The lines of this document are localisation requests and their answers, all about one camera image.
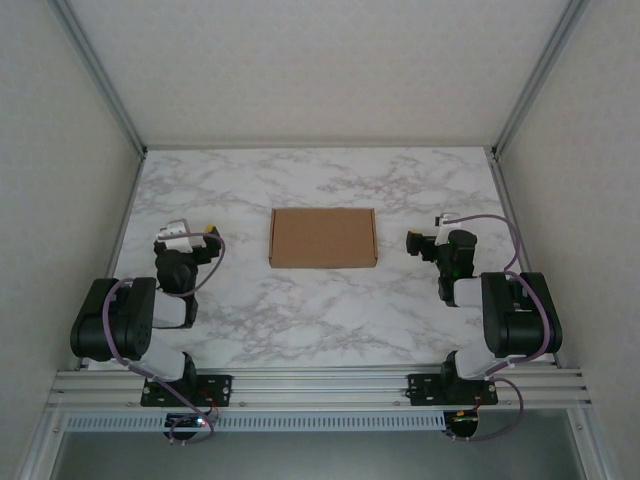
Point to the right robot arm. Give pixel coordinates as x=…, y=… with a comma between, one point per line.
x=520, y=320

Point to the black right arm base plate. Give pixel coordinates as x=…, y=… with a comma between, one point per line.
x=425, y=390

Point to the aluminium mounting rail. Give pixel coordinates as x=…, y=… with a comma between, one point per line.
x=320, y=387

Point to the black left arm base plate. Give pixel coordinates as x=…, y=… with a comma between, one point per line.
x=222, y=387

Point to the brown cardboard box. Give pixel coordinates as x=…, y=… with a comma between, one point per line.
x=322, y=237

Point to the aluminium frame leg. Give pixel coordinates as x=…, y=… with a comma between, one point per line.
x=45, y=440
x=587, y=440

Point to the small electronics board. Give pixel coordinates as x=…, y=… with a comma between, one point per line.
x=185, y=422
x=462, y=422

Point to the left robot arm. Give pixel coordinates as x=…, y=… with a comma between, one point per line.
x=167, y=310

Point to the aluminium frame post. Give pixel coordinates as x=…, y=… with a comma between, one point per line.
x=540, y=75
x=100, y=80

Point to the aluminium table side rail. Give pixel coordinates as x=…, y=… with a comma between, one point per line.
x=515, y=235
x=130, y=200

